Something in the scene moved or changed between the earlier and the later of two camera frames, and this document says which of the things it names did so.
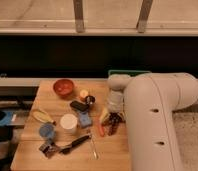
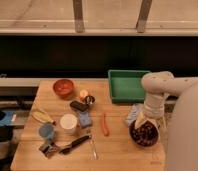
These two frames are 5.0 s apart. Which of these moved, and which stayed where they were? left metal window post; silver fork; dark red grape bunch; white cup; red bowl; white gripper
Moved: white gripper; dark red grape bunch
Stayed: silver fork; left metal window post; white cup; red bowl
